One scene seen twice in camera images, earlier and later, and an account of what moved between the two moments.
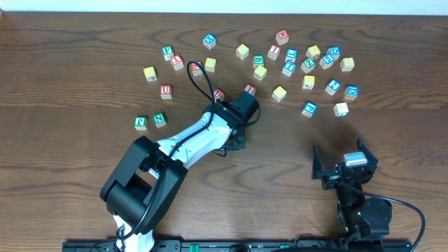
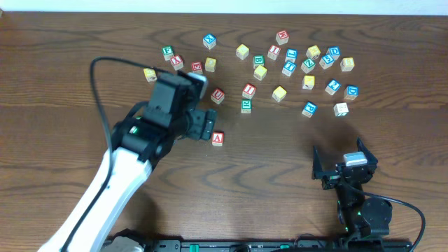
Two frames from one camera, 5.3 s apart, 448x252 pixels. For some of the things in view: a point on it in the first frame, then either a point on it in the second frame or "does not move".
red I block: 250,89 does not move
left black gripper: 236,142 -> 206,124
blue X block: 209,41 does not move
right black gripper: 340,173 does not move
